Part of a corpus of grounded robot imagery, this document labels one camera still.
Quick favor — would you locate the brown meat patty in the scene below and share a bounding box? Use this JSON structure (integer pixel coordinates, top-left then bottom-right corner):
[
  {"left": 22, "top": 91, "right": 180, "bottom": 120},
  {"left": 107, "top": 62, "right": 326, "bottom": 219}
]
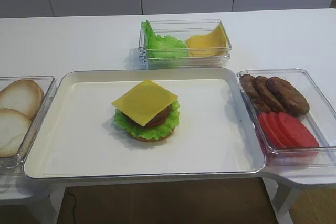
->
[
  {"left": 266, "top": 77, "right": 310, "bottom": 117},
  {"left": 253, "top": 76, "right": 286, "bottom": 113},
  {"left": 239, "top": 74, "right": 271, "bottom": 113}
]

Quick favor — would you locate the white bun half lower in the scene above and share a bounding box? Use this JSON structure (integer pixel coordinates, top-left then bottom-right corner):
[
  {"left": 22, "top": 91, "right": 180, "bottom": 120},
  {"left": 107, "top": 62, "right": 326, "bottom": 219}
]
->
[{"left": 1, "top": 109, "right": 31, "bottom": 157}]

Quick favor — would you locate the green lettuce on burger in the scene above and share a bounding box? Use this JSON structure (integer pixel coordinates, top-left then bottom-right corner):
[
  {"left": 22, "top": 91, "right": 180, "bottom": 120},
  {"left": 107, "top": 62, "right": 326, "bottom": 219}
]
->
[{"left": 114, "top": 100, "right": 180, "bottom": 139}]

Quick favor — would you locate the red tomato slice on burger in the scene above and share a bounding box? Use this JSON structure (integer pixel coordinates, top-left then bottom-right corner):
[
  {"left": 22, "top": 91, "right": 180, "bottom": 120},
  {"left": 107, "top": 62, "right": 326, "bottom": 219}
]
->
[{"left": 144, "top": 119, "right": 166, "bottom": 128}]

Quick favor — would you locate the white rectangular serving tray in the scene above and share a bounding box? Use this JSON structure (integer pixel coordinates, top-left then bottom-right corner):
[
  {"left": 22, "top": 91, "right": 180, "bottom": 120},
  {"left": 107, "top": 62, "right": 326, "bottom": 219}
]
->
[{"left": 24, "top": 68, "right": 266, "bottom": 182}]

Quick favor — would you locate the red tomato slice back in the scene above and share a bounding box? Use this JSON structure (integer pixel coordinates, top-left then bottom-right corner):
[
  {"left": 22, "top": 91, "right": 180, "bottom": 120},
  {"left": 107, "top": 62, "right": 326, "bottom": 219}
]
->
[{"left": 259, "top": 112, "right": 284, "bottom": 149}]

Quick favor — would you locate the clear lettuce and cheese bin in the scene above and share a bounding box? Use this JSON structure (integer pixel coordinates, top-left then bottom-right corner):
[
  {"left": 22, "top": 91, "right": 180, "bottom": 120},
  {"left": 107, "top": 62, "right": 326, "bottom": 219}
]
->
[{"left": 138, "top": 19, "right": 232, "bottom": 69}]

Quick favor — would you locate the clear bun bin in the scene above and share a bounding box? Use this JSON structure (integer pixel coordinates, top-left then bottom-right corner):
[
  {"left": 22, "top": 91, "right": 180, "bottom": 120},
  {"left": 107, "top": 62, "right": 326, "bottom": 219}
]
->
[{"left": 1, "top": 76, "right": 56, "bottom": 175}]

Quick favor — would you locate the yellow cheese slices stack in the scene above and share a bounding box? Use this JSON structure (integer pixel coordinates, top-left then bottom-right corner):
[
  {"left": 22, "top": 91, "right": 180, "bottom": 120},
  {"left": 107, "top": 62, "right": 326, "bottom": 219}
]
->
[{"left": 186, "top": 24, "right": 227, "bottom": 57}]

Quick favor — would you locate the green lettuce leaf in bin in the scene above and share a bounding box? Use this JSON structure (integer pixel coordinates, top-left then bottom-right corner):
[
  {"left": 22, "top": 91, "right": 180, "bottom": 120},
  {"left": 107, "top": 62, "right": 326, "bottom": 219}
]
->
[{"left": 142, "top": 20, "right": 188, "bottom": 59}]

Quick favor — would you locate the thin black floor cable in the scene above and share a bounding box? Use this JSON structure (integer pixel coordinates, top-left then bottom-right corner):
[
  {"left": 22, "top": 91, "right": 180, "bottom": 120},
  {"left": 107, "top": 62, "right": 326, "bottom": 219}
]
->
[{"left": 67, "top": 191, "right": 78, "bottom": 218}]

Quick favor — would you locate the red tomato slice front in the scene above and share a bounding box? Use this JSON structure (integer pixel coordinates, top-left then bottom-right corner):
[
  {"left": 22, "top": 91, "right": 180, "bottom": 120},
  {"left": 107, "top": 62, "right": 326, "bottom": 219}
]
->
[{"left": 276, "top": 112, "right": 319, "bottom": 148}]

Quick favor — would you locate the clear patty and tomato bin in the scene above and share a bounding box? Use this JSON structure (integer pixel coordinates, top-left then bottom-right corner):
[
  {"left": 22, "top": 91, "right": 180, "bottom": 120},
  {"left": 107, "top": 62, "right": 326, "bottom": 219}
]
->
[{"left": 237, "top": 69, "right": 335, "bottom": 166}]

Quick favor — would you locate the brown patty on burger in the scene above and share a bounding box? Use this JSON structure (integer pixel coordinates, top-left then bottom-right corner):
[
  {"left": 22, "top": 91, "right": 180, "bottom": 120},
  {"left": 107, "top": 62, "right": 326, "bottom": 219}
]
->
[{"left": 149, "top": 104, "right": 173, "bottom": 122}]

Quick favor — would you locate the red tomato slice middle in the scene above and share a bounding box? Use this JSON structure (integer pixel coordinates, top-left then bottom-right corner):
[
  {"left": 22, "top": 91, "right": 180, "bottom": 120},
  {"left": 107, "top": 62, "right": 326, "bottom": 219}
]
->
[{"left": 267, "top": 112, "right": 295, "bottom": 148}]

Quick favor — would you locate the bottom bun of burger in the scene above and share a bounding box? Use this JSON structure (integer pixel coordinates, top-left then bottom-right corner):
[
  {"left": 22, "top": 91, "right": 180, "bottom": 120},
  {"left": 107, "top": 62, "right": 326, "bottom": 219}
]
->
[{"left": 128, "top": 130, "right": 174, "bottom": 142}]

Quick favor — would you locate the brown meat patty back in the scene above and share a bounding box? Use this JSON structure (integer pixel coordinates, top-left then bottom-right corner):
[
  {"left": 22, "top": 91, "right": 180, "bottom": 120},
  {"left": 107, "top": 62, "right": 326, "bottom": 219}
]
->
[{"left": 239, "top": 74, "right": 271, "bottom": 113}]

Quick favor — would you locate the white bun half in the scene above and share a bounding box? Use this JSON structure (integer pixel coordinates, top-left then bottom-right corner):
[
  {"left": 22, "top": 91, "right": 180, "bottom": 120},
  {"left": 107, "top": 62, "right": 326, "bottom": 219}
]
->
[
  {"left": 1, "top": 109, "right": 31, "bottom": 157},
  {"left": 1, "top": 79, "right": 44, "bottom": 119}
]

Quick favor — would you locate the brown meat patty front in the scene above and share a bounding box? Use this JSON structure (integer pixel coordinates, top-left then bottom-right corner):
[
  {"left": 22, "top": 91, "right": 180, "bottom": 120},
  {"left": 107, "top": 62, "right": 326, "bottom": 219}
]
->
[{"left": 266, "top": 77, "right": 310, "bottom": 117}]

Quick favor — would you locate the white bun half upper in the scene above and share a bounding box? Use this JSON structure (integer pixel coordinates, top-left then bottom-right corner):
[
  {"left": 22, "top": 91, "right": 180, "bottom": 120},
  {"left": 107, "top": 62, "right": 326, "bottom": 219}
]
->
[{"left": 1, "top": 79, "right": 44, "bottom": 119}]

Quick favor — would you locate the brown meat patty middle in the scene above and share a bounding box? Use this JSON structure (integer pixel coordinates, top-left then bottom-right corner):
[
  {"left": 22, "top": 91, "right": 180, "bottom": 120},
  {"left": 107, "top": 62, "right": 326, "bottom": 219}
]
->
[{"left": 253, "top": 76, "right": 286, "bottom": 113}]

